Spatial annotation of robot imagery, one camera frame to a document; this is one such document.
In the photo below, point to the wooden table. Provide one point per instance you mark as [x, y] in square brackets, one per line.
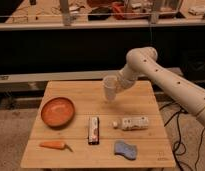
[125, 133]

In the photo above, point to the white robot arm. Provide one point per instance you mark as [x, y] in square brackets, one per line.
[143, 61]

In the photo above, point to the orange bowl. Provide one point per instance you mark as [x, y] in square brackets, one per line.
[57, 112]

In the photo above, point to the orange carrot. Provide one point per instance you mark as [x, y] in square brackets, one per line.
[60, 145]

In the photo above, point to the black object on shelf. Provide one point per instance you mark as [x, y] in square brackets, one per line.
[101, 13]

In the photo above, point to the metal shelf post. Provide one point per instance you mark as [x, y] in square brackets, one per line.
[154, 17]
[64, 6]

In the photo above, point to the metal shelf post right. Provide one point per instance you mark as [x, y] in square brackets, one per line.
[154, 17]

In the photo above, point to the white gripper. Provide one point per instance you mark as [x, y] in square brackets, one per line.
[123, 83]

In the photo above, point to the metal shelf post left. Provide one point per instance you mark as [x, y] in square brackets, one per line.
[64, 6]

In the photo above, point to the orange tool on shelf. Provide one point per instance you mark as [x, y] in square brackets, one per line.
[118, 10]

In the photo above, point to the blue sponge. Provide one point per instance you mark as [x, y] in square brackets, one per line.
[126, 150]

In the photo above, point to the white plastic bottle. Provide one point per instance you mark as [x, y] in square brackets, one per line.
[131, 123]

